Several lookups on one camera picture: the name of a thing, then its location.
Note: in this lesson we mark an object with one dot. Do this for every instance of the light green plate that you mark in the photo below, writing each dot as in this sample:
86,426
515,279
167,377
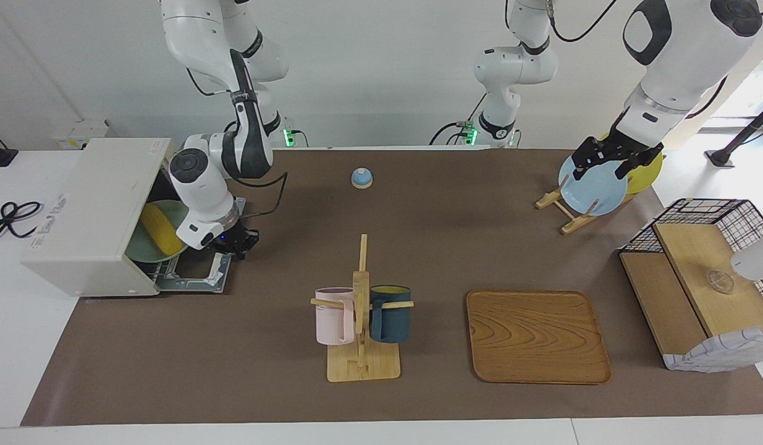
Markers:
143,252

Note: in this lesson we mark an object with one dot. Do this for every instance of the small clear glass dish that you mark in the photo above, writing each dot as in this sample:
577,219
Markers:
720,282

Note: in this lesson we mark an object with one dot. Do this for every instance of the small blue call bell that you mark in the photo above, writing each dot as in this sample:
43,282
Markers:
362,179

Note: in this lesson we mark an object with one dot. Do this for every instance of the brown wooden tray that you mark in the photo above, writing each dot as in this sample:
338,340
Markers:
535,340

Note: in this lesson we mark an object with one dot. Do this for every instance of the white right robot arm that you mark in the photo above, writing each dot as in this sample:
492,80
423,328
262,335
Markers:
202,185

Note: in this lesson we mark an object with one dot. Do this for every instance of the glass window oven door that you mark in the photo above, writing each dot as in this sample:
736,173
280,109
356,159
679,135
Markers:
196,286

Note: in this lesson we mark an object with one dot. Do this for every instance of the light blue plate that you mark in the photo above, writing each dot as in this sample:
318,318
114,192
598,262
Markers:
594,191

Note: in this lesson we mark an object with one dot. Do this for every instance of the pink mug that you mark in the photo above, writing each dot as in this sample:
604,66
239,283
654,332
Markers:
332,321

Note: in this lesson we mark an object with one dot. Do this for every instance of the white rounded cylinder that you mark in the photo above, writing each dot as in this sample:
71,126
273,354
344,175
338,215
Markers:
758,259

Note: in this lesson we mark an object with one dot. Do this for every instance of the black floor stand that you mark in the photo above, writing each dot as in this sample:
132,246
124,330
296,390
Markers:
720,159

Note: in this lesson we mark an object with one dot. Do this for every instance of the wooden plate rack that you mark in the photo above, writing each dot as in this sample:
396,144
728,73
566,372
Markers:
573,224

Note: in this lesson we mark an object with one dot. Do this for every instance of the yellow corn cob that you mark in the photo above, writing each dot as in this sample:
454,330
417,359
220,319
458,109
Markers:
160,232

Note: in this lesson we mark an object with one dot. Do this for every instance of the dark blue mug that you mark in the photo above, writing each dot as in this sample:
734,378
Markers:
390,324

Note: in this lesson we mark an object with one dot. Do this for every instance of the wooden shelf boards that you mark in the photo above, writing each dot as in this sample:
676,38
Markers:
696,259

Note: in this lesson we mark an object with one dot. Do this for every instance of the brown table mat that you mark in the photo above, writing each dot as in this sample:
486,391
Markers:
449,247

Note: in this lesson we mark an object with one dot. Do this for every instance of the yellow plate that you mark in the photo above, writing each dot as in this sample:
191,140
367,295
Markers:
647,176

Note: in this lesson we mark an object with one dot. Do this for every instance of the cream white toaster oven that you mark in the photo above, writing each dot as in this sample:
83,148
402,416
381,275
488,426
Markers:
91,204

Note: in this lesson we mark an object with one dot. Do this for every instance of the wooden mug rack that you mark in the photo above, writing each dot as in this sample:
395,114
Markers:
362,368

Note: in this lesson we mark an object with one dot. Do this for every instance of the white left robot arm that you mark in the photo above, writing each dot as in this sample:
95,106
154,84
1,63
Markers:
684,55

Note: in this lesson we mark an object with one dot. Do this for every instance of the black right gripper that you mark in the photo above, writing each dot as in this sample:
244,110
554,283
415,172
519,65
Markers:
223,238

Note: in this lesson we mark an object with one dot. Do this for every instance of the white power strip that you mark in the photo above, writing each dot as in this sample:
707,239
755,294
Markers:
78,133

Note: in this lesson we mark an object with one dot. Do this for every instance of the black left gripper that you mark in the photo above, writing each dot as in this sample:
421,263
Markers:
622,153

